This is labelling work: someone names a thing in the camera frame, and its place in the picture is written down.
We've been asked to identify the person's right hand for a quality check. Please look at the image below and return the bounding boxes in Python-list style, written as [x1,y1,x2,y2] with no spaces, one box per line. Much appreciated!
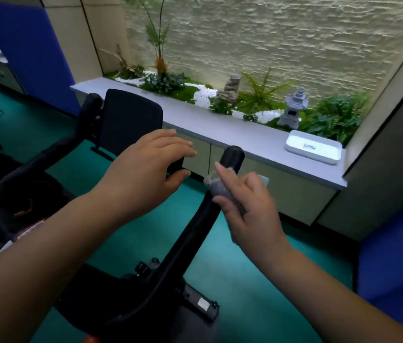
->
[211,161,292,272]

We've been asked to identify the person's left hand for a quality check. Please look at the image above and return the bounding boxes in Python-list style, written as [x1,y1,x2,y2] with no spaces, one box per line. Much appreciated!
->
[92,128,198,227]

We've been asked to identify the grey cleaning cloth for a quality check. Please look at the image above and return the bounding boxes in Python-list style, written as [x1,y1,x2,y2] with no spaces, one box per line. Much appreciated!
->
[203,167,247,215]

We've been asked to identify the white plastic tray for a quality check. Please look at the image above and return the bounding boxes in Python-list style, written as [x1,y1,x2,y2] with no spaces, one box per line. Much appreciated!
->
[284,130,343,165]

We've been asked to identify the person's right forearm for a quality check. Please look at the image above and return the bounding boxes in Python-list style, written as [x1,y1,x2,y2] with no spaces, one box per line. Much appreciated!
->
[268,248,403,343]

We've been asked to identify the black tablet holder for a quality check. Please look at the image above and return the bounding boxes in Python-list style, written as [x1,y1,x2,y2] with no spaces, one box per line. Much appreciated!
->
[91,88,185,175]

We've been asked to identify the green moss bed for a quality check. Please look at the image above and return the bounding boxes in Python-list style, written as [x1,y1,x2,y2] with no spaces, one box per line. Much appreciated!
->
[105,69,331,134]

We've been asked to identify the variegated leaf plant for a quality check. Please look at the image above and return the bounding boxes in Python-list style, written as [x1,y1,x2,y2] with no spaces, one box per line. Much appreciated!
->
[140,71,186,95]

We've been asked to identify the white pebble path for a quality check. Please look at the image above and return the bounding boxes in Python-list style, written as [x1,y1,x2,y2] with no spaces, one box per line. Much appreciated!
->
[115,70,284,125]

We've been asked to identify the low green leafy plant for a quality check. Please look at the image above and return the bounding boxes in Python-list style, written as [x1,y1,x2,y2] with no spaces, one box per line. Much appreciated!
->
[114,64,146,80]

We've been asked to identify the tall plant with orange tuft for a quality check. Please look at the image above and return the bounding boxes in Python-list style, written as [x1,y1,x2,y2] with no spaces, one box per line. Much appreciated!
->
[119,0,199,74]

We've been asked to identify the dry brown branch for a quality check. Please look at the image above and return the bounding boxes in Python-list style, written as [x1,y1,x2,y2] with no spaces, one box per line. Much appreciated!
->
[100,44,134,74]

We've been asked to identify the grey stone pagoda lantern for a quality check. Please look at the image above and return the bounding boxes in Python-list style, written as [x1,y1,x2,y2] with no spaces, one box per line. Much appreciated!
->
[276,87,309,131]

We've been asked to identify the grey stacked rock sculpture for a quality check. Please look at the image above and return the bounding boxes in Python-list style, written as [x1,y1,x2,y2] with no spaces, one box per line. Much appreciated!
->
[217,73,242,106]

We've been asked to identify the light green fern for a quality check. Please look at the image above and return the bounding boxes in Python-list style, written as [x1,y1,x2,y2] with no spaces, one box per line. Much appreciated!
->
[236,67,295,115]

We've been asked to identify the large dark green fern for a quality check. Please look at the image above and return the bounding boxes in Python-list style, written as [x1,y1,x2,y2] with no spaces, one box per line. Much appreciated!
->
[300,92,370,147]

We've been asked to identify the blue padded column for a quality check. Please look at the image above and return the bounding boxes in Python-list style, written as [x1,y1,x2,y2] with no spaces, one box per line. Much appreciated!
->
[0,0,81,117]
[357,189,403,342]

